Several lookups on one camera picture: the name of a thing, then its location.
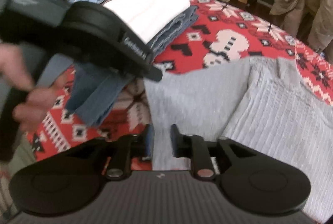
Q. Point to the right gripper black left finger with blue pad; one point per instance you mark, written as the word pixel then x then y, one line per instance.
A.
pixel 72 179

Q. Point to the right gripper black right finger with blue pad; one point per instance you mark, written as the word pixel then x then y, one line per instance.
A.
pixel 249 179

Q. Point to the grey knitted sweater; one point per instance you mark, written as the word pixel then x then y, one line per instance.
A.
pixel 259 102

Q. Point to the person's left hand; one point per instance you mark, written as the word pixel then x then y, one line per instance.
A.
pixel 39 101

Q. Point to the white folded garment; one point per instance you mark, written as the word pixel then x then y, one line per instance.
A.
pixel 147 17

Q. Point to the red patterned christmas blanket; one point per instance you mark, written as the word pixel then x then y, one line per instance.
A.
pixel 221 34

